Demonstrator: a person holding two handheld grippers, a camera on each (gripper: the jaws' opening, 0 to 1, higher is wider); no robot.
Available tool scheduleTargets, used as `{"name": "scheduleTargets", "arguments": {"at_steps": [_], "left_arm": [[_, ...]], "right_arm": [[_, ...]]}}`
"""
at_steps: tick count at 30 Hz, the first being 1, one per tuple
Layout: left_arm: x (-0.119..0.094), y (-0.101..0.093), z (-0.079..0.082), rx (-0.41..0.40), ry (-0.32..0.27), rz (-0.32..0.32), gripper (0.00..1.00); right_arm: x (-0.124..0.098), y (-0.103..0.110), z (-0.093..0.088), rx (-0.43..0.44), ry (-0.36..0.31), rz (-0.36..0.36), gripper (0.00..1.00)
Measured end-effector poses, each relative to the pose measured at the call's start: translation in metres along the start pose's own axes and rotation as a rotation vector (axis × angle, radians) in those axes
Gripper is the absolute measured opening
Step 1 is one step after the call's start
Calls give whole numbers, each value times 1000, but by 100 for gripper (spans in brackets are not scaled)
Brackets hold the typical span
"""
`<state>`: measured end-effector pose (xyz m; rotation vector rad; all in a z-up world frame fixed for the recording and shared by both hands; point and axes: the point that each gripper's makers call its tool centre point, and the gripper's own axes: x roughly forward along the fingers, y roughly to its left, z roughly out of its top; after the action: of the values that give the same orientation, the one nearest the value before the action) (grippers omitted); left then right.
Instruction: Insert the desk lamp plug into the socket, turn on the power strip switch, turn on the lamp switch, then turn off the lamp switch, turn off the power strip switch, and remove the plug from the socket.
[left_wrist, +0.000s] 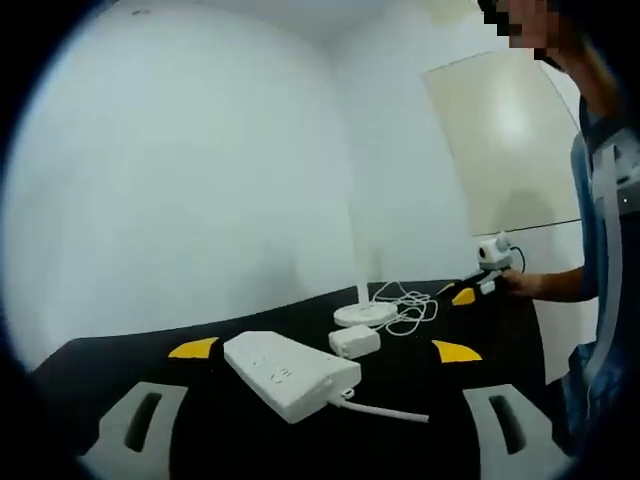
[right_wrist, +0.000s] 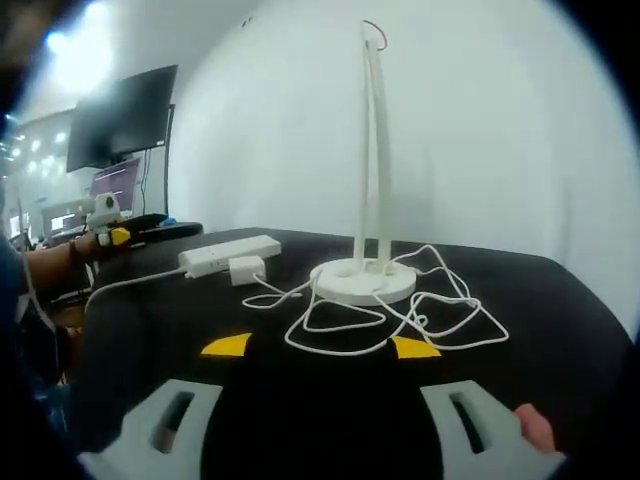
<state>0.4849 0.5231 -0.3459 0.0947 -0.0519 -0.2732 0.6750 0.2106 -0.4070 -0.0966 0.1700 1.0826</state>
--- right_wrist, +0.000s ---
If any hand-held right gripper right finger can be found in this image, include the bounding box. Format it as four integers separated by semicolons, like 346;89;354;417
391;335;567;480

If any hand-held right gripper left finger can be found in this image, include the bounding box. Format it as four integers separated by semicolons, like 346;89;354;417
79;331;254;480

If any white power strip socket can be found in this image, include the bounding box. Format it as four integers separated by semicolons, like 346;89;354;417
178;235;283;280

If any white desk lamp plug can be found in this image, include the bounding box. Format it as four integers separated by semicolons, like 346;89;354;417
229;255;267;288

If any white desk lamp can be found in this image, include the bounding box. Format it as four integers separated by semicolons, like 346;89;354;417
309;19;417;308

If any person's right hand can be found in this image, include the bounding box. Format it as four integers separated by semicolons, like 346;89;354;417
514;403;555;454

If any purple lit screen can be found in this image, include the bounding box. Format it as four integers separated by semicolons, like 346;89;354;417
88;156;142;220

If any black monitor stand pole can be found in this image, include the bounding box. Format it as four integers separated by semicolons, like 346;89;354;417
161;103;177;217

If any black monitor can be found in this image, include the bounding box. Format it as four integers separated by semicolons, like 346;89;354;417
65;63;179;174

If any person's dark blue clothing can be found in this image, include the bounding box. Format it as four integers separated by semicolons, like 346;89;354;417
0;234;69;401

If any white power strip cable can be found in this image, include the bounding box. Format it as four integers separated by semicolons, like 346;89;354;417
83;266;189;314

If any white cable on person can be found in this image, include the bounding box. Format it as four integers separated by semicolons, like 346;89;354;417
17;249;57;332

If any white desk lamp cable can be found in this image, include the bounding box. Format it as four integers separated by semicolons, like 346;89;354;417
241;244;512;357

